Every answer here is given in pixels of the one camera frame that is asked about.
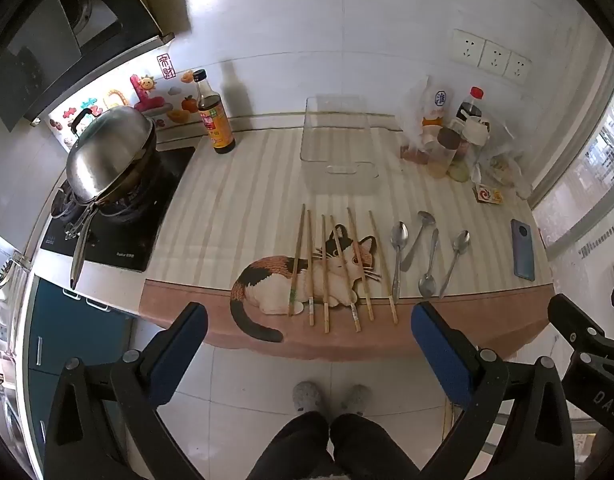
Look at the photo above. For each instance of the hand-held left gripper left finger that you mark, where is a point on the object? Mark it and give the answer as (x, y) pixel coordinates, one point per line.
(179, 345)

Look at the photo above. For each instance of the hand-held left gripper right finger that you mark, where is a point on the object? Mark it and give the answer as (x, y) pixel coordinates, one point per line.
(439, 350)

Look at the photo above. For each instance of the steel round-bowl spoon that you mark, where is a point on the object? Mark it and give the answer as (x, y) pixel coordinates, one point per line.
(426, 218)

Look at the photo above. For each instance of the clear plastic container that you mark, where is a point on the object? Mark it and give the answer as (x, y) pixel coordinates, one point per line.
(337, 145)

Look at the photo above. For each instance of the blue smartphone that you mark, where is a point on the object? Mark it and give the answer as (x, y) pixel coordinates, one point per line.
(523, 250)

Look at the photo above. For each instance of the grey slipper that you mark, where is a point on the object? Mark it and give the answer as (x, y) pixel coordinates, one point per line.
(356, 399)
(307, 398)

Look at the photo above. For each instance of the blue kitchen cabinet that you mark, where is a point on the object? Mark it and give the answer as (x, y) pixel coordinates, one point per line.
(72, 330)

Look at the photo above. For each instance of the black gas stove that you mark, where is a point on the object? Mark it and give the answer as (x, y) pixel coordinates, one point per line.
(122, 235)

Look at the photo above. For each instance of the window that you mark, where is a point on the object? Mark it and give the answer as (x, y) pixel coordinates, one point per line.
(592, 160)

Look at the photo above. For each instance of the person's legs in dark trousers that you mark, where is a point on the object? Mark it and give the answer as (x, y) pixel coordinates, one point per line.
(332, 447)

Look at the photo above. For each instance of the small red white box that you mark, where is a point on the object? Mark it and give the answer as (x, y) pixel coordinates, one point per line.
(488, 194)

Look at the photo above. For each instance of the jar with brown lid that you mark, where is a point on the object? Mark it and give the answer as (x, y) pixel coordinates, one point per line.
(444, 152)

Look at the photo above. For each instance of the dark sauce bottle yellow label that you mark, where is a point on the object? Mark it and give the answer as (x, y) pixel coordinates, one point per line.
(214, 120)

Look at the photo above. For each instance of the dark bottle with red cap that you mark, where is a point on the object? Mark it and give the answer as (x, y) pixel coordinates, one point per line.
(471, 110)

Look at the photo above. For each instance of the black range hood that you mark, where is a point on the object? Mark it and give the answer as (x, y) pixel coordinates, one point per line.
(42, 35)

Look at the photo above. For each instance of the white wall socket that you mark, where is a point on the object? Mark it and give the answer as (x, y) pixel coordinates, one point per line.
(517, 68)
(466, 46)
(495, 58)

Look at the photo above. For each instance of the colourful wall stickers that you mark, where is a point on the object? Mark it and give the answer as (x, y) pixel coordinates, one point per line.
(152, 95)

